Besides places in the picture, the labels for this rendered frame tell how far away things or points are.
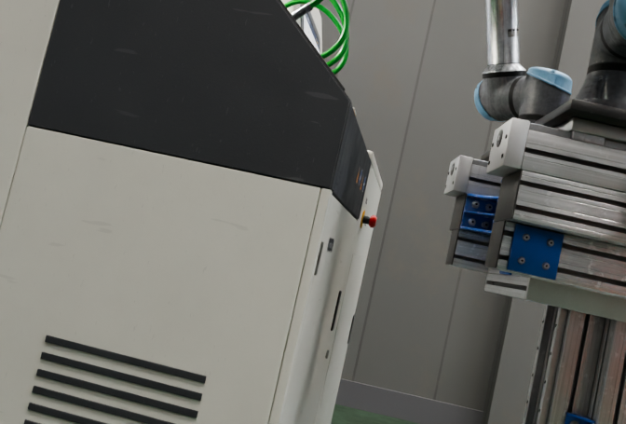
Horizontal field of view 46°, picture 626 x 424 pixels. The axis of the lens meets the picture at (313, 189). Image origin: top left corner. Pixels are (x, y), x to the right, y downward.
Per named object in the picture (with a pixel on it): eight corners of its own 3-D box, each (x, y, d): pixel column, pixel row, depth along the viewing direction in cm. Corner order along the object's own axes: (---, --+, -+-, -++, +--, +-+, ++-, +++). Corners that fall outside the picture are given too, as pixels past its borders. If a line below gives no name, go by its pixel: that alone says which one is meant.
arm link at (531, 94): (545, 113, 179) (556, 60, 181) (503, 115, 191) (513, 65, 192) (575, 126, 186) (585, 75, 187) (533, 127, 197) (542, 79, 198)
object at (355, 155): (333, 192, 130) (352, 105, 131) (309, 187, 131) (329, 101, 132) (358, 218, 191) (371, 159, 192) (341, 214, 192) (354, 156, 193)
